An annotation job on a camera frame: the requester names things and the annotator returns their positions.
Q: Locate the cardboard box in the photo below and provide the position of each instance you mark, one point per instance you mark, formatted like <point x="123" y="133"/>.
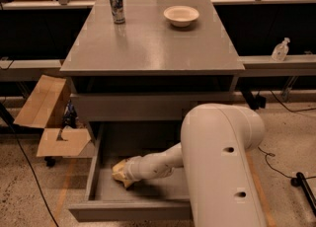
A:
<point x="45" y="109"/>

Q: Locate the black stand base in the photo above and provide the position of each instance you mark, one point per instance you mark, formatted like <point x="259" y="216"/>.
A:
<point x="300" y="181"/>

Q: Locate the open grey middle drawer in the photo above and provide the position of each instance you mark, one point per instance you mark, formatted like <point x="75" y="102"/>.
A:
<point x="158" y="199"/>

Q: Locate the white bowl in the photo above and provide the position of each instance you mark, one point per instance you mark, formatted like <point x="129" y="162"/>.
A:
<point x="181" y="16"/>

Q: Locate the silver drink can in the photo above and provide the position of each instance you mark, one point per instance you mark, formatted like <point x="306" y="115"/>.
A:
<point x="117" y="11"/>

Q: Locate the clear sanitizer bottle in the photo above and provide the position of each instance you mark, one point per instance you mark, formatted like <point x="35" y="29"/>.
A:
<point x="281" y="50"/>

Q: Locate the closed grey top drawer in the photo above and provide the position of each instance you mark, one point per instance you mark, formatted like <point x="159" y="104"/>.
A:
<point x="141" y="107"/>

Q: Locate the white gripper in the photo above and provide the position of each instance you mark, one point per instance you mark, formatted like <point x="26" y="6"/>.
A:
<point x="132" y="169"/>

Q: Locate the yellow wavy sponge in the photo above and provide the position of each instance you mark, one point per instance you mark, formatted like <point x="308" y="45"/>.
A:
<point x="119" y="176"/>

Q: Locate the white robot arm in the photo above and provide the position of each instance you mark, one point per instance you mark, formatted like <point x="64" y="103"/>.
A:
<point x="214" y="138"/>

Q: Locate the grey drawer cabinet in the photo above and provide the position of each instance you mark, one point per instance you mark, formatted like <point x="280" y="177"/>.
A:
<point x="147" y="54"/>

